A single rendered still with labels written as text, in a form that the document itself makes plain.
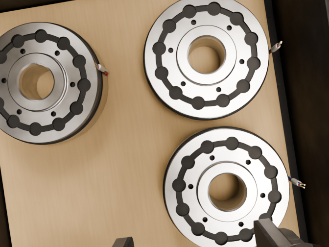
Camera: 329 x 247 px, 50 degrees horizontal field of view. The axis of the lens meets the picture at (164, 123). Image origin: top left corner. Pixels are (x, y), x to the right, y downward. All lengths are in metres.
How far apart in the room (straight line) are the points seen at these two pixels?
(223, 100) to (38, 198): 0.19
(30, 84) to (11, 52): 0.03
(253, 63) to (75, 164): 0.18
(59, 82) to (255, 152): 0.17
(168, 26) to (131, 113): 0.08
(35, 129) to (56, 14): 0.11
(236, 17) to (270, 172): 0.13
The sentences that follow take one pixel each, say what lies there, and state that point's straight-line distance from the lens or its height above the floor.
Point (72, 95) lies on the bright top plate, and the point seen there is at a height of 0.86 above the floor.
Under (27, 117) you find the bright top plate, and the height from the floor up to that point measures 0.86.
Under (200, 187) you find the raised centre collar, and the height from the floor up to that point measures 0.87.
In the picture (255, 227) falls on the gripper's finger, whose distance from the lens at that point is 0.16.
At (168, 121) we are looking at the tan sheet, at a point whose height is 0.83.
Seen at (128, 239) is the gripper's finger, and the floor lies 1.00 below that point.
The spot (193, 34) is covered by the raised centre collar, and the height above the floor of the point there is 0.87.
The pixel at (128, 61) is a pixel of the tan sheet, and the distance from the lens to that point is 0.33.
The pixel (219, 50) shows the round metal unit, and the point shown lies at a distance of 0.31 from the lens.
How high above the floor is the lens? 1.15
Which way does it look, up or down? 87 degrees down
